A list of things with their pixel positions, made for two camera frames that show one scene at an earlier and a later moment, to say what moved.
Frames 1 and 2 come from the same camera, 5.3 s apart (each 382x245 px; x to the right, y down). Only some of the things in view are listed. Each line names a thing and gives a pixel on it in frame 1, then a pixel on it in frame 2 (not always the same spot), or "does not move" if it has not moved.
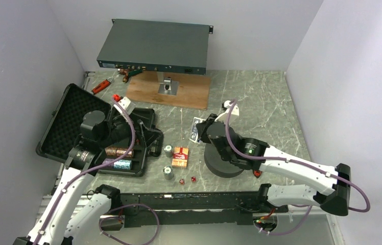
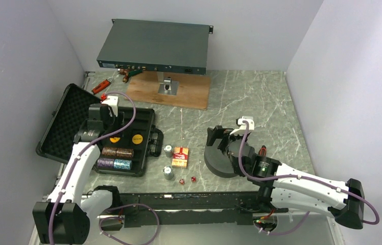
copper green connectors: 128,73 does not move
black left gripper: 149,135 to 118,121
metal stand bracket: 166,86 does not move
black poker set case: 127,157 does not move
